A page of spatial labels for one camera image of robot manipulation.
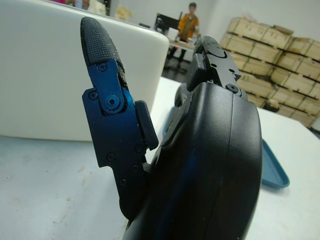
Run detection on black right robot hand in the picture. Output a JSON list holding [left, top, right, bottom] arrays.
[[80, 16, 264, 240]]

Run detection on blue plastic tray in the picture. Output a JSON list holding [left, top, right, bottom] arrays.
[[159, 107, 291, 188]]

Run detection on white two-slot toaster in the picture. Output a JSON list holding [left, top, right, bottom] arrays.
[[0, 0, 170, 143]]

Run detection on wooden crate stack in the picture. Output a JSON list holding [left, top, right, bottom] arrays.
[[219, 16, 320, 130]]

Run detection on person in yellow jacket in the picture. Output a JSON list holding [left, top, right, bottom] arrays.
[[177, 2, 201, 68]]

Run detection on black monitor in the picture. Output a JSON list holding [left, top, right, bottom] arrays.
[[154, 11, 184, 34]]

